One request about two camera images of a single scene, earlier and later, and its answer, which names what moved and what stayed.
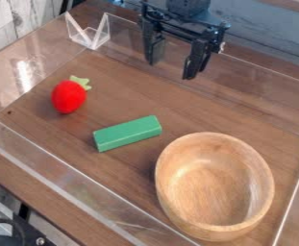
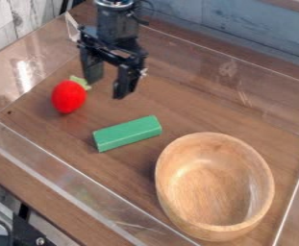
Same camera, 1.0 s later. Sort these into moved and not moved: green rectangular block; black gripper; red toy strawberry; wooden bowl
Moved: black gripper
Not moved: green rectangular block; wooden bowl; red toy strawberry
